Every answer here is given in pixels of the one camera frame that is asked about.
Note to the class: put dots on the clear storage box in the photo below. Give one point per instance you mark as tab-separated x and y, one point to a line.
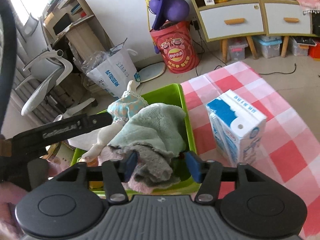
236	48

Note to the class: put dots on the wooden desk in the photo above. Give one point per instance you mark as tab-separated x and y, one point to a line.
72	24

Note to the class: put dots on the blue white milk carton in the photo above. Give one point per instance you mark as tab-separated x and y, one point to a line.
238	127

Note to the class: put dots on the doll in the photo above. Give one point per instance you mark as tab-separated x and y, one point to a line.
122	110

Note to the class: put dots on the grey green towel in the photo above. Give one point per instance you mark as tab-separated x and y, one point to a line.
157	126

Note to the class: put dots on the pink checkered tablecloth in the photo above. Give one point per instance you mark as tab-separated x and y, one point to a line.
221	156

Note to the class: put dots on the grey office chair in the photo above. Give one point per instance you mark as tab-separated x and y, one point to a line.
45	64

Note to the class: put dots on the red chips bucket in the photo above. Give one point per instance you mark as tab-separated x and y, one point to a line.
174	43

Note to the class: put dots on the round bathroom scale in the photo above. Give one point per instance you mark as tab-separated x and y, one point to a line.
152	71

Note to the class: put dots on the blue lid storage box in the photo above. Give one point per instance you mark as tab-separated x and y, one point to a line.
268	46

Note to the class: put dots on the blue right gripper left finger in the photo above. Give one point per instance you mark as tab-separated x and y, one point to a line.
115	173

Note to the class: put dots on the black left-hand gripper tool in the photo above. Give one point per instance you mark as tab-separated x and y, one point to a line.
23	148

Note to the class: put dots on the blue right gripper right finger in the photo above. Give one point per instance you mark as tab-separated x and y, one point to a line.
207	174

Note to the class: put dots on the gold lid glass jar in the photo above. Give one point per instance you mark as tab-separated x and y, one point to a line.
60	153

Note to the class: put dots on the purple bounce ball toy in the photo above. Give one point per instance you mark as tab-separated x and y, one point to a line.
167	10

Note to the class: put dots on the white paper shopping bag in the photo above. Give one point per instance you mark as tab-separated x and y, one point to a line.
112	70

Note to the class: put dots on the wooden cabinet with drawers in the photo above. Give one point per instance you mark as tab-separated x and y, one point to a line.
246	18

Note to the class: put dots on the pink plush toy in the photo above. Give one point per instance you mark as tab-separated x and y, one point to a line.
140	180

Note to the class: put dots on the green plastic bin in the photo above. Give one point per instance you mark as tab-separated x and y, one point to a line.
170	95

